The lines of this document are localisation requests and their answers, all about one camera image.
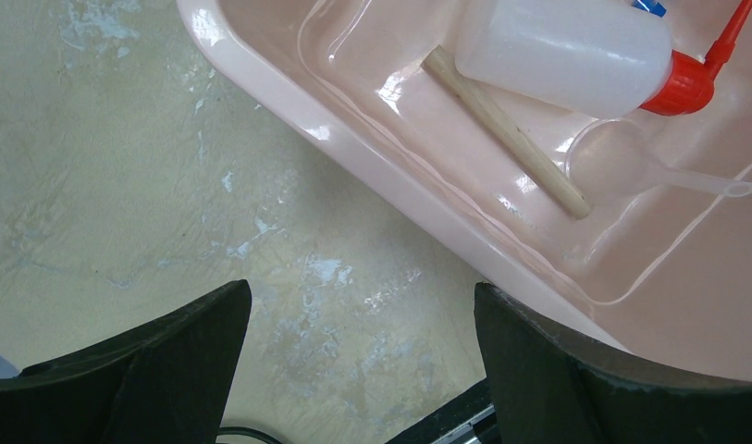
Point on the red capped wash bottle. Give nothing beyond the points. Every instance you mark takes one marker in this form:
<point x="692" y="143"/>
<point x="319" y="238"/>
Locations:
<point x="604" y="59"/>

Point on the pink plastic bin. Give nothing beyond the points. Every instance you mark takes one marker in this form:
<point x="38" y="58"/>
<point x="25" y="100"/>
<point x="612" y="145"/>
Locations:
<point x="666" y="274"/>

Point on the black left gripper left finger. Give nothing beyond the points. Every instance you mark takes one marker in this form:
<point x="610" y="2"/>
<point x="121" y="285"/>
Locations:
<point x="165" y="381"/>

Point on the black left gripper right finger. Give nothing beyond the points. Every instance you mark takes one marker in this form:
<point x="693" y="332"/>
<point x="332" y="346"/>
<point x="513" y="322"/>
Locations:
<point x="552" y="384"/>

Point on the thick wooden dowel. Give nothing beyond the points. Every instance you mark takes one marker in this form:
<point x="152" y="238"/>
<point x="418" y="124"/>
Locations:
<point x="483" y="109"/>

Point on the aluminium frame rail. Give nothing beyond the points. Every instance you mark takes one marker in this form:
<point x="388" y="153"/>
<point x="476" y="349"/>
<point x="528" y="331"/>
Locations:
<point x="468" y="418"/>

